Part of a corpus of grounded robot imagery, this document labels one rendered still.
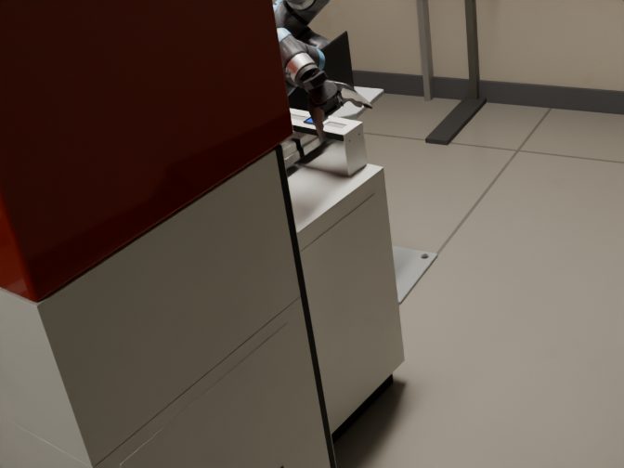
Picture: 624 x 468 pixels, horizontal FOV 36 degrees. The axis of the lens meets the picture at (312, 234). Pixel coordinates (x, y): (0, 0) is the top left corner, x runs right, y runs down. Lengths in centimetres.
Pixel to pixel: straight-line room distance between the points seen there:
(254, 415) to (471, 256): 180
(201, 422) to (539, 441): 126
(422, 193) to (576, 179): 69
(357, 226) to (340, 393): 54
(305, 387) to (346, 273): 49
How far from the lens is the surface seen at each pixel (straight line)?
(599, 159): 465
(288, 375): 240
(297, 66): 254
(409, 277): 382
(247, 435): 235
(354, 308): 293
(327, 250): 274
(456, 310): 364
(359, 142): 287
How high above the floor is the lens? 213
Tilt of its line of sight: 30 degrees down
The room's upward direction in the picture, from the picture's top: 9 degrees counter-clockwise
